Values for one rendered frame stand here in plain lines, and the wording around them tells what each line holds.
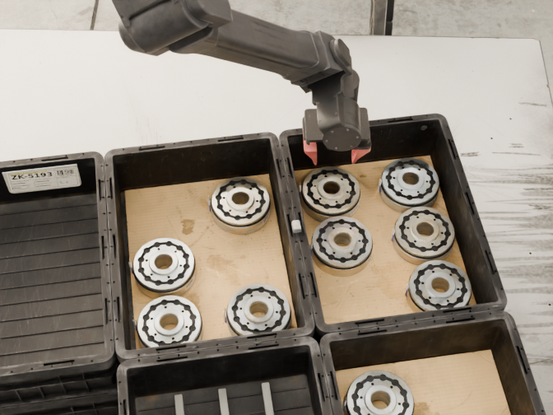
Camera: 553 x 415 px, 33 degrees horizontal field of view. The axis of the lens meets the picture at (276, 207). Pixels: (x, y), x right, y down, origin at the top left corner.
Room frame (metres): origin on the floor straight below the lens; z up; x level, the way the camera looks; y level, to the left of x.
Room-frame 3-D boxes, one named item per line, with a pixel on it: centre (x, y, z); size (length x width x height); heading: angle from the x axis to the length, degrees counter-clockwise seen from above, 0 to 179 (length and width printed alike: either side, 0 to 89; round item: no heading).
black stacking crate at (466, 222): (0.87, -0.18, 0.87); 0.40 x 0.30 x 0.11; 9
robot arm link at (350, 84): (0.97, -0.09, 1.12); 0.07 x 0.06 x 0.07; 0
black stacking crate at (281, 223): (0.83, 0.12, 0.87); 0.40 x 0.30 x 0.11; 9
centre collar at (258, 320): (0.73, 0.03, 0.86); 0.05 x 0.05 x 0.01
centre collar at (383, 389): (0.58, -0.16, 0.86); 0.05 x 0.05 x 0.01
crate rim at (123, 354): (0.83, 0.12, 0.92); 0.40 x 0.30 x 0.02; 9
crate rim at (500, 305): (0.87, -0.18, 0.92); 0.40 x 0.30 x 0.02; 9
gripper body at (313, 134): (0.97, -0.09, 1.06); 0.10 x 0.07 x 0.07; 93
